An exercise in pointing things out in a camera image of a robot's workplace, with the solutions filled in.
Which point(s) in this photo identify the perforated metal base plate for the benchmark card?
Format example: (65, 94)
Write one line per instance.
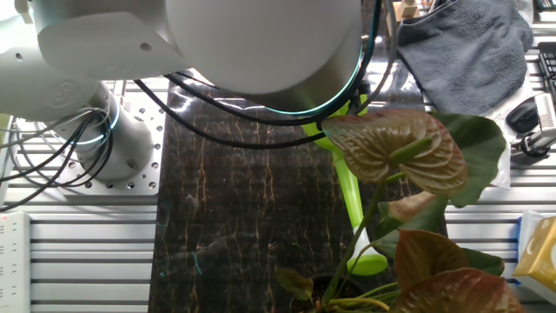
(147, 174)

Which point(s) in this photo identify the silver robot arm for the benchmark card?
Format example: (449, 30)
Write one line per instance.
(195, 48)

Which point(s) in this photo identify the anthurium plant with broad leaves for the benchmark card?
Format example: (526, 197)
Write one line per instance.
(399, 148)

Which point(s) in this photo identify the white power strip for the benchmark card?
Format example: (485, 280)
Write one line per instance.
(15, 261)

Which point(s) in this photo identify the grey towel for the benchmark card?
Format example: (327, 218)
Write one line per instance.
(469, 56)

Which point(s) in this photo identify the green plastic watering can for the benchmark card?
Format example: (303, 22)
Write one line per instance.
(347, 182)

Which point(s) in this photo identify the wooden block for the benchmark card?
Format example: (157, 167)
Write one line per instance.
(408, 8)

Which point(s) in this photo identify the yellow tissue box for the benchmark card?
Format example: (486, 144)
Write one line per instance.
(543, 256)

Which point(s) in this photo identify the black computer mouse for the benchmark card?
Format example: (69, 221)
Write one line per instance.
(521, 116)

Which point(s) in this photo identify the black keyboard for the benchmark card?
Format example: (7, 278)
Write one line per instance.
(548, 65)

